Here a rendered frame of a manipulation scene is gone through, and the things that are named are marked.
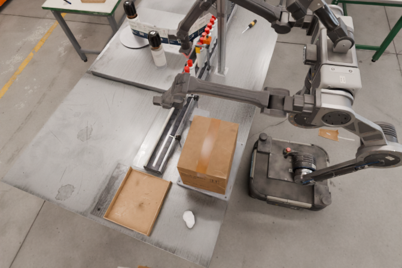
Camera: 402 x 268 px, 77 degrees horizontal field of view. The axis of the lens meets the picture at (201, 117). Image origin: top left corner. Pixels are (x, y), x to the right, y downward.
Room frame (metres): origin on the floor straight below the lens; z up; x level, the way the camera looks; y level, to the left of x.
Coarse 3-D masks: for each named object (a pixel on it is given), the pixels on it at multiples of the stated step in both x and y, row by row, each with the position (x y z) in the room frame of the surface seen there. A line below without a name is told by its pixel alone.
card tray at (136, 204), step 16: (128, 176) 0.53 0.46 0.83; (144, 176) 0.52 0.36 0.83; (128, 192) 0.44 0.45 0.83; (144, 192) 0.43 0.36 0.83; (160, 192) 0.42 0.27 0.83; (112, 208) 0.36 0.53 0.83; (128, 208) 0.35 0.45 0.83; (144, 208) 0.34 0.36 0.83; (160, 208) 0.33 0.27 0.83; (128, 224) 0.27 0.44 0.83; (144, 224) 0.26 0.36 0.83
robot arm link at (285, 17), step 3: (282, 12) 1.02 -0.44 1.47; (285, 12) 1.02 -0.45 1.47; (282, 15) 1.01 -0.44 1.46; (285, 15) 1.00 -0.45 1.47; (288, 15) 1.00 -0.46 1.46; (279, 18) 1.00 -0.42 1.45; (282, 18) 0.99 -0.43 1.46; (285, 18) 0.99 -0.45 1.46; (288, 18) 0.99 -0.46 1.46; (291, 18) 0.97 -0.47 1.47; (279, 21) 0.98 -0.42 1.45; (282, 21) 0.98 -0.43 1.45; (285, 21) 0.97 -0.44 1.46; (288, 21) 0.96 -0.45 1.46; (291, 21) 0.96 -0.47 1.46; (294, 21) 0.96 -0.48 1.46; (291, 24) 0.96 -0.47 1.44; (294, 24) 0.96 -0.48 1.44; (291, 27) 0.97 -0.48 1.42
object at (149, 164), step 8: (232, 8) 1.92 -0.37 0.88; (216, 40) 1.55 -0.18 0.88; (200, 72) 1.23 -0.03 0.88; (176, 112) 0.91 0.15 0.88; (184, 112) 0.90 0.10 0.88; (168, 128) 0.80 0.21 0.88; (176, 128) 0.79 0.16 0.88; (160, 144) 0.69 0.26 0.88; (168, 144) 0.69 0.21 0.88; (152, 160) 0.60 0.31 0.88; (160, 160) 0.59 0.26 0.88; (152, 168) 0.55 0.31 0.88
